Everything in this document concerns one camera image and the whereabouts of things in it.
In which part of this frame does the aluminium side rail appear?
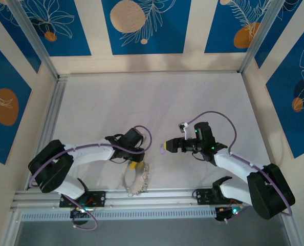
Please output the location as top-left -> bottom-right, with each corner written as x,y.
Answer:
26,76 -> 67,191

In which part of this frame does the metal keyring holder with rings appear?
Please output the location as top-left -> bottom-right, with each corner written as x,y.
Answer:
122,161 -> 152,198

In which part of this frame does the grey slotted cable duct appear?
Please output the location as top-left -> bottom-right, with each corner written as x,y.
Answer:
20,207 -> 217,222

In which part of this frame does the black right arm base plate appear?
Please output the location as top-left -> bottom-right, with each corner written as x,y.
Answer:
194,188 -> 244,206

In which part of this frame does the aluminium back rail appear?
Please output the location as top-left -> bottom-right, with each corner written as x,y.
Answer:
56,71 -> 243,78

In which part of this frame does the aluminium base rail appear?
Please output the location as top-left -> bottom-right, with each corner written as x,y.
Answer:
11,189 -> 245,213

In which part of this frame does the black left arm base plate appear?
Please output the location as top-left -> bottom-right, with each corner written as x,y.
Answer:
59,191 -> 107,209

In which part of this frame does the left base electronics board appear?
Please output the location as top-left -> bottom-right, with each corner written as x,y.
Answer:
69,203 -> 98,226

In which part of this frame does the base electronics board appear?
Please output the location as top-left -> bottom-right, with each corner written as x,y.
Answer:
214,203 -> 245,224
69,203 -> 98,226

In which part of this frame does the aluminium frame post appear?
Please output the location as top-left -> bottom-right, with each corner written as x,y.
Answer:
240,0 -> 290,74
7,0 -> 60,79

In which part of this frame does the aluminium corner rail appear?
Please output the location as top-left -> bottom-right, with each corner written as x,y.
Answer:
0,204 -> 23,246
281,216 -> 304,246

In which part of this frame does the right base electronics board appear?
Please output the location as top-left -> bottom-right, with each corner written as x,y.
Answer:
214,203 -> 245,224

